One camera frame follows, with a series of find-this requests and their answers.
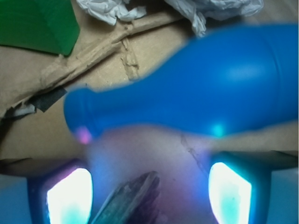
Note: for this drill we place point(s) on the blue plastic bottle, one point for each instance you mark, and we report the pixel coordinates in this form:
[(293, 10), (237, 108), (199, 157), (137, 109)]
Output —
[(233, 80)]

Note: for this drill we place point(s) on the brown paper bag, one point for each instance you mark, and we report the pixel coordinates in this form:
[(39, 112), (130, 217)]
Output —
[(134, 150)]

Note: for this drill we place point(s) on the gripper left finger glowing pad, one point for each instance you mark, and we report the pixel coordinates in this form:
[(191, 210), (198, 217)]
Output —
[(60, 192)]

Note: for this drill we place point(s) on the green rectangular block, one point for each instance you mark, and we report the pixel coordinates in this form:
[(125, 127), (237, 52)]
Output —
[(42, 25)]

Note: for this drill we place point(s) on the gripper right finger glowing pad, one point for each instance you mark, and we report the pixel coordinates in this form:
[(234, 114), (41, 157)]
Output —
[(254, 187)]

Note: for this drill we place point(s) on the crumpled white paper ball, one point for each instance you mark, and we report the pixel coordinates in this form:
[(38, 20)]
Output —
[(196, 11)]

